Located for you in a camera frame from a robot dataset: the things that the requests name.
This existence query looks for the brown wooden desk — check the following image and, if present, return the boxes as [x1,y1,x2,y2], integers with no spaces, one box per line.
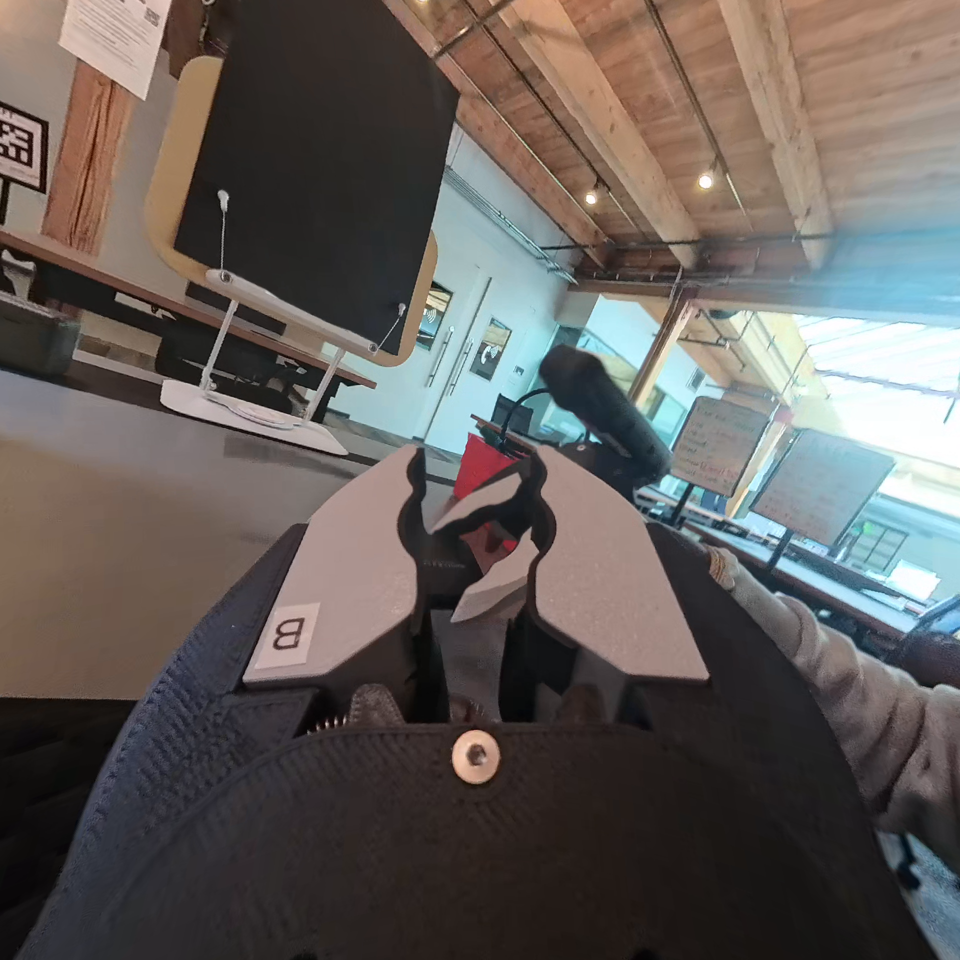
[0,228,378,421]

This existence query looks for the whiteboard on stand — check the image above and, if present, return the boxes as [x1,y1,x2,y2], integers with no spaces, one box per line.
[750,429,897,571]
[669,396,774,526]

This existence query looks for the black panel on white stand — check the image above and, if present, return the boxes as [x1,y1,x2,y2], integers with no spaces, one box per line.
[144,0,460,456]

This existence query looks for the white paper notice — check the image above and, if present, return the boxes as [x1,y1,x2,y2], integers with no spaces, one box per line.
[58,0,172,101]

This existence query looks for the grey storage crate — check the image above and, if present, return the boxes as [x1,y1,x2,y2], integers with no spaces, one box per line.
[0,291,81,378]

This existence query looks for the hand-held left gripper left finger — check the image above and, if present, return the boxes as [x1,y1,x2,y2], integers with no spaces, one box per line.
[242,444,436,691]

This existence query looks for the person's right forearm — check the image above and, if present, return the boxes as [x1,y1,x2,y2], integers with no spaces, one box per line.
[708,546,960,856]

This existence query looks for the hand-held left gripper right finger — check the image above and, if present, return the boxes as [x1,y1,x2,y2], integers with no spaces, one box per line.
[521,446,711,687]

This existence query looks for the red plastic bin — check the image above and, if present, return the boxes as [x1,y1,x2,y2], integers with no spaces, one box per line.
[453,433,526,552]

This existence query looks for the black and white code sign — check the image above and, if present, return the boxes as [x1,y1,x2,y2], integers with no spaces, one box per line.
[0,101,50,195]

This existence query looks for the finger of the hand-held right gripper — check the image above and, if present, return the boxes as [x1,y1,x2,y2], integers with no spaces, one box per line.
[448,557,538,624]
[427,472,531,536]

